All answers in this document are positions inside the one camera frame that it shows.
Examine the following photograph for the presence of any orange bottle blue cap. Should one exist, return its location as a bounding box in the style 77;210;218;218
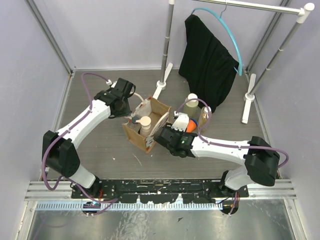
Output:
186;118;198;133

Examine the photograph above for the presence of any beige pump dispenser bottle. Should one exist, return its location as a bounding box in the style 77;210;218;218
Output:
139;116;152;137

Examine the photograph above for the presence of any cream round cap bottle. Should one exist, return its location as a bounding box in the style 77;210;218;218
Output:
183;93;199;119

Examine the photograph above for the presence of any clear amber liquid bottle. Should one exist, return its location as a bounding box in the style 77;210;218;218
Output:
198;106;212;129

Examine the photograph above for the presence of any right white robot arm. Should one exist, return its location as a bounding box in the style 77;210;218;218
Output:
153;126;280;197

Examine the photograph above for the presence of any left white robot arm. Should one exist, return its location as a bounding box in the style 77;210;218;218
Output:
41;78;136;198

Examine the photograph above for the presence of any grey cap small bottle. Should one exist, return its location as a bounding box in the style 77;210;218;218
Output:
128;115;141;133

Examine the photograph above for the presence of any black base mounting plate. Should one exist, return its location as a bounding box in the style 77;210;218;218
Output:
70;178;251;204

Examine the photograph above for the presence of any silver clothes rack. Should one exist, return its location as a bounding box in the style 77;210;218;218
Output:
154;0;317;126

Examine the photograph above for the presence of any black hanging cloth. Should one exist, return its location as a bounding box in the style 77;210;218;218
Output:
178;14;239;112

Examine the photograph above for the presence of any blue clothes hanger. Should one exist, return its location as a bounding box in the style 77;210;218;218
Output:
191;4;243;76

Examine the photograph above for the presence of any aluminium frame rail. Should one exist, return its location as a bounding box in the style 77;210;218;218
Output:
23;177;298;201

